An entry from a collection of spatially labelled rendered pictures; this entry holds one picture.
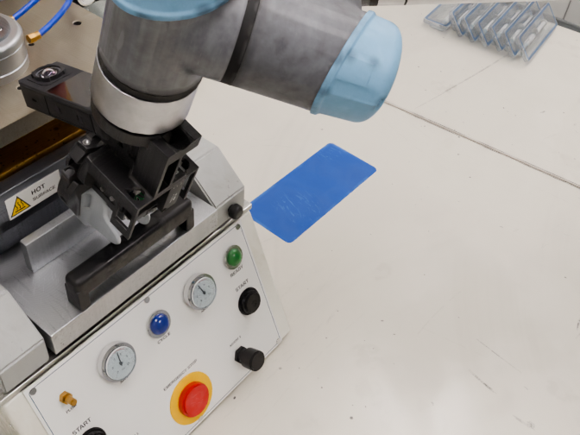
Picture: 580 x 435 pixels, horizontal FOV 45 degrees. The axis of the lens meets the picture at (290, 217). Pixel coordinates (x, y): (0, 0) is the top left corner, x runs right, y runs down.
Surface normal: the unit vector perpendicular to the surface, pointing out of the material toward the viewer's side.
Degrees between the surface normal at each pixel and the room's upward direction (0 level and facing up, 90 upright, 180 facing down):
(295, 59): 73
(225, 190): 40
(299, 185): 0
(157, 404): 65
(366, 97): 87
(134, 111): 99
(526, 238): 0
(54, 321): 0
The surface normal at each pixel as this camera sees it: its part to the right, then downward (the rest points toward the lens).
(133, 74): -0.29, 0.76
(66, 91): -0.07, -0.78
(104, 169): 0.34, -0.49
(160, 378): 0.74, 0.15
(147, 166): -0.62, 0.52
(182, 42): 0.03, 0.77
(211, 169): 0.57, -0.22
